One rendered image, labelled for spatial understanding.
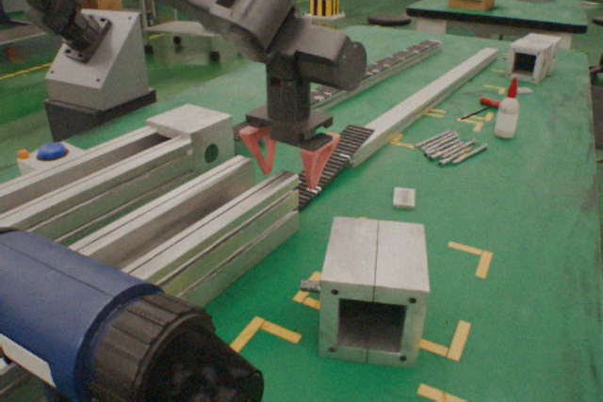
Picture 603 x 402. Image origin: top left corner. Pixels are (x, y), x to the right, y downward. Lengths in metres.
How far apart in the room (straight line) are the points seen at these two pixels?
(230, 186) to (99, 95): 0.59
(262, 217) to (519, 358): 0.30
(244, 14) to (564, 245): 0.49
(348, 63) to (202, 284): 0.28
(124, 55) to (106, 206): 0.59
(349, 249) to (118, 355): 0.28
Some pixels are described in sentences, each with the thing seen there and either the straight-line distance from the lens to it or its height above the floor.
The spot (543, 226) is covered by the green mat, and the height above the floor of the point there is 0.78.
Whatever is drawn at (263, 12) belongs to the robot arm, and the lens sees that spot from 0.52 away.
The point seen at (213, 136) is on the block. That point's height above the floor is 0.85.
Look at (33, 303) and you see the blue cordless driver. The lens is 0.23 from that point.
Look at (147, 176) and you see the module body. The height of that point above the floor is 0.84.
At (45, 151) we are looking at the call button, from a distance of 0.77.
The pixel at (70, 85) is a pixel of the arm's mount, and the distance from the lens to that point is 1.21.
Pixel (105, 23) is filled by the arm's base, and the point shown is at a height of 0.95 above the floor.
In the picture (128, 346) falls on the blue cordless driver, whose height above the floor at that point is 0.99.
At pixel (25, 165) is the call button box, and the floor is 0.84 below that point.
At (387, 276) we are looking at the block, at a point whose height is 0.87.
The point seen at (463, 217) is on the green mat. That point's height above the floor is 0.78.
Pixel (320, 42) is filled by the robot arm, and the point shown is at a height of 1.03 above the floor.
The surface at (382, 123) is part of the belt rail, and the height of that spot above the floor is 0.81.
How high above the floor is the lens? 1.13
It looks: 28 degrees down
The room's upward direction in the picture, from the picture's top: straight up
